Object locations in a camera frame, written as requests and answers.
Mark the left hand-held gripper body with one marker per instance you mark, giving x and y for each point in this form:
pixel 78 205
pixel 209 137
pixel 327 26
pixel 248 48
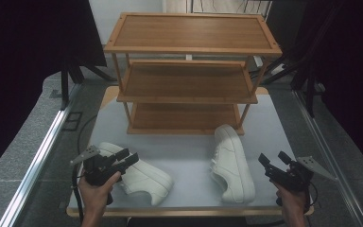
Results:
pixel 96 170

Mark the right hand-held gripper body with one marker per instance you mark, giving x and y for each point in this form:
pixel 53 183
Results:
pixel 291 178

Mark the white sneaker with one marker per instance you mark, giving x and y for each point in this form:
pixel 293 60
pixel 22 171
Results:
pixel 231 164
pixel 145 181

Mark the wooden three-tier shoe rack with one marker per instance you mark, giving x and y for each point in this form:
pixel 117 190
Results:
pixel 187 31

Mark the person's right hand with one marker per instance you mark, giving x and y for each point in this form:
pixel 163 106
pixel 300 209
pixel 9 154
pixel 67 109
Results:
pixel 291 201

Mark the person's left hand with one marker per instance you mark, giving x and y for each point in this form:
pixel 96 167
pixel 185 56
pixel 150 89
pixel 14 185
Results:
pixel 96 195

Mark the black floor outlet plate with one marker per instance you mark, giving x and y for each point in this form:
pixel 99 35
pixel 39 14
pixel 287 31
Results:
pixel 72 121

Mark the white table mat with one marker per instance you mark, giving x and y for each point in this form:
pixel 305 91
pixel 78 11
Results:
pixel 186 157

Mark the black stand legs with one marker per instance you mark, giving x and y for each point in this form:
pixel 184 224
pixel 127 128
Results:
pixel 65 85
pixel 310 91

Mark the black curtain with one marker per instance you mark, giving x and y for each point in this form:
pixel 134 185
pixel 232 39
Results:
pixel 346 63
pixel 19 63

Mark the silver metal floor rail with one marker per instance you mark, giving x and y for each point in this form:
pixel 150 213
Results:
pixel 327 157
pixel 36 160

